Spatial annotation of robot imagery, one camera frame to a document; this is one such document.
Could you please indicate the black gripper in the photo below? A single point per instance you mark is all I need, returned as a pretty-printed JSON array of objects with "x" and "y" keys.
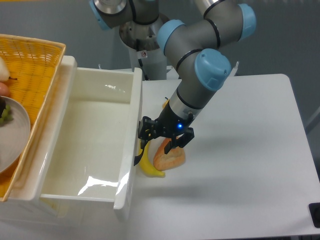
[{"x": 171, "y": 126}]

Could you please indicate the black top drawer handle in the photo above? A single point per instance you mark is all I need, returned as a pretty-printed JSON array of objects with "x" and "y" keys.
[{"x": 138, "y": 157}]

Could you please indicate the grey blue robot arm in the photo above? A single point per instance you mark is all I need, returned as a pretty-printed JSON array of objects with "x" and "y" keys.
[{"x": 207, "y": 75}]

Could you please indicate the white drawer cabinet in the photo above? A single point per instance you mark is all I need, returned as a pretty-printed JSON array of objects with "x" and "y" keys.
[{"x": 24, "y": 201}]

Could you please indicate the triangular bread pastry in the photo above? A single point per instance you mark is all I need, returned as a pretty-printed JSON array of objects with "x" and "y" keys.
[{"x": 173, "y": 159}]

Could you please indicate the yellow bell pepper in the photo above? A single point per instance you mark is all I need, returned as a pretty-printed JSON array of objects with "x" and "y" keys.
[{"x": 165, "y": 103}]

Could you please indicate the yellow banana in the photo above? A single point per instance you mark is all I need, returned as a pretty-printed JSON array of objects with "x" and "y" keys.
[{"x": 145, "y": 165}]

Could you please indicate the yellow woven basket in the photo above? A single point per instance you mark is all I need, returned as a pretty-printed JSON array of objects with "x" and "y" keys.
[{"x": 34, "y": 64}]

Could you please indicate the white plate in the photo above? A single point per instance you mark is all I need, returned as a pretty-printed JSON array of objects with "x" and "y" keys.
[{"x": 14, "y": 134}]

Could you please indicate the green grapes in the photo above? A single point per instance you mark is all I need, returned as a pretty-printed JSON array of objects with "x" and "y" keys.
[{"x": 5, "y": 114}]

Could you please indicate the peach fruit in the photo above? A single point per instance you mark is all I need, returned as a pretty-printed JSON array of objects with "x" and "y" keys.
[{"x": 4, "y": 90}]

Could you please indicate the black object at table edge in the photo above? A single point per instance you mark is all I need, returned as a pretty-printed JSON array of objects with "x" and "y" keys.
[{"x": 314, "y": 209}]

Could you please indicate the pale pear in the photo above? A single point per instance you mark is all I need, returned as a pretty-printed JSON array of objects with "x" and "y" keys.
[{"x": 4, "y": 72}]

